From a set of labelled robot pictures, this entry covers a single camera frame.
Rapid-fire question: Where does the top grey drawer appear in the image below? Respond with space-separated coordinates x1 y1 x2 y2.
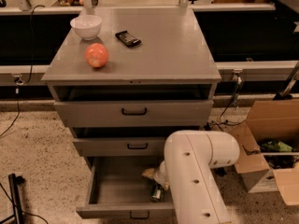
54 101 213 128

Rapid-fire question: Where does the green snack bag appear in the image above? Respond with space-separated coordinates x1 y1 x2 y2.
260 140 292 152

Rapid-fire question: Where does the black chip bag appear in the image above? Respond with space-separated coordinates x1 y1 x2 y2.
115 31 141 48

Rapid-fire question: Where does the orange red apple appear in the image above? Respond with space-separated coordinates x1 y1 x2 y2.
85 43 109 68

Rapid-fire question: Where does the black cables right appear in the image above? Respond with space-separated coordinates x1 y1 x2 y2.
208 75 247 133

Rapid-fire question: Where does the grey drawer cabinet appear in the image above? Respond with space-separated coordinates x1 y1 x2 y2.
41 7 222 161

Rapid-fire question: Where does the bottom grey drawer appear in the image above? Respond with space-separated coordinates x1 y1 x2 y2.
76 156 175 219

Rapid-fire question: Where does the cardboard box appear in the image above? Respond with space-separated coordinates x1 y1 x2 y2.
231 99 299 205

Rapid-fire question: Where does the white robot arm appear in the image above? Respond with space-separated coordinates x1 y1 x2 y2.
142 131 240 224

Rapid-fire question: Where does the grey drawer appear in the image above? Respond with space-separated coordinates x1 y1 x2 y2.
76 156 175 219
73 137 166 157
54 101 213 128

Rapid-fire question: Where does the black stand leg left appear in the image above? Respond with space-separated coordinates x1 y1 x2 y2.
0 174 25 224

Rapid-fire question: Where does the black cable left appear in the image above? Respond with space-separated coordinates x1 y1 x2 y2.
0 5 47 139

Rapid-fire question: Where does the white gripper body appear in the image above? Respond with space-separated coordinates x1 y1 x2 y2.
153 161 170 190

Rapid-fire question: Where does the white bowl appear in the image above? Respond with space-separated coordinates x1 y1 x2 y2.
70 15 102 40

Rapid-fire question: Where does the middle grey drawer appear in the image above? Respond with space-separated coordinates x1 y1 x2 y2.
73 137 166 157

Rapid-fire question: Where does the green soda can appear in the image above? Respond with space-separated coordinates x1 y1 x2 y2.
150 184 164 202

